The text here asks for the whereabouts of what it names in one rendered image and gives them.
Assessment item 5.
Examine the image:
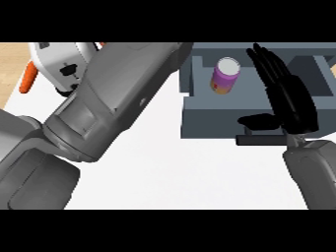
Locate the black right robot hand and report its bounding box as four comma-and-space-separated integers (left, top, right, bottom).
235, 42, 319, 135

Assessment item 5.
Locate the blue-grey open drawer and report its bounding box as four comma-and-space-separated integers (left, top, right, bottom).
177, 42, 336, 99

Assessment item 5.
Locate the purple can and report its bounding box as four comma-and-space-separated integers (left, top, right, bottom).
210, 56, 242, 95

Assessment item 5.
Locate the blue-grey drawer front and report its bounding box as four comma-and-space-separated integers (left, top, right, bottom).
179, 95, 336, 140

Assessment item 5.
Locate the orange carrot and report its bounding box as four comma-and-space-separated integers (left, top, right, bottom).
17, 61, 41, 95

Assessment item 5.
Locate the dark drawer handle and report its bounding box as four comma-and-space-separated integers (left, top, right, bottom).
233, 127, 290, 147

